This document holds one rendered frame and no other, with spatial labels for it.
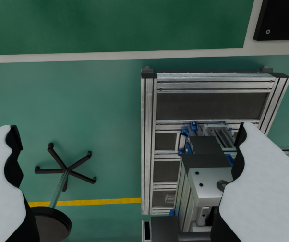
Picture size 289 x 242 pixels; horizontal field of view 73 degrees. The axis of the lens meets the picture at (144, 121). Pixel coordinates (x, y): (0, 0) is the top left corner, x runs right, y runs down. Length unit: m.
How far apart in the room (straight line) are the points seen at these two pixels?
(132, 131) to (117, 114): 0.19
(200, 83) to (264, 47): 0.60
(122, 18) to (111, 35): 0.05
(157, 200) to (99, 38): 1.50
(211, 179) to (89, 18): 0.47
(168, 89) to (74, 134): 0.85
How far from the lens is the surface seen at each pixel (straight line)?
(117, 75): 1.33
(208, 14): 0.53
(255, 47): 0.60
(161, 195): 1.75
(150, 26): 0.51
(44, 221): 1.45
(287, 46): 0.64
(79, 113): 1.50
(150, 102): 1.15
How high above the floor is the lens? 1.26
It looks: 58 degrees down
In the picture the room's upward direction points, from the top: 176 degrees clockwise
